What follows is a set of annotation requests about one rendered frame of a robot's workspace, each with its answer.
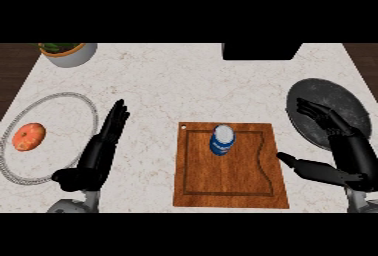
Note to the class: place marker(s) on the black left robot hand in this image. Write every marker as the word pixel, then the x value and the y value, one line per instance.
pixel 101 150

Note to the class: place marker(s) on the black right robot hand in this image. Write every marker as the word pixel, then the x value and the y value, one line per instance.
pixel 352 156

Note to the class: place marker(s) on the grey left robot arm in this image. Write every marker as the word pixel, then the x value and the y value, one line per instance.
pixel 76 204

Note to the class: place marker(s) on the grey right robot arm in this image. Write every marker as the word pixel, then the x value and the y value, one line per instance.
pixel 363 201

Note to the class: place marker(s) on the dark grey pan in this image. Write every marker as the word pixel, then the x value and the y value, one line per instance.
pixel 330 110

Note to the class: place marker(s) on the brown wooden cutting board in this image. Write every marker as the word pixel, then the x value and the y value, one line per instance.
pixel 231 165

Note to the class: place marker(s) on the blue and white can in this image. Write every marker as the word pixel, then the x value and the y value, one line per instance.
pixel 222 140

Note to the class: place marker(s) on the white plate with grey rim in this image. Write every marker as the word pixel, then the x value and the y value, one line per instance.
pixel 64 133

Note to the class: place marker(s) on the orange fruit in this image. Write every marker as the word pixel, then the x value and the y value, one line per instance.
pixel 29 136

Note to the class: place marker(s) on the grey plant pot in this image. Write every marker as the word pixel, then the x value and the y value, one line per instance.
pixel 69 53

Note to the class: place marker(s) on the black appliance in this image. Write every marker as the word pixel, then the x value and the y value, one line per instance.
pixel 261 51

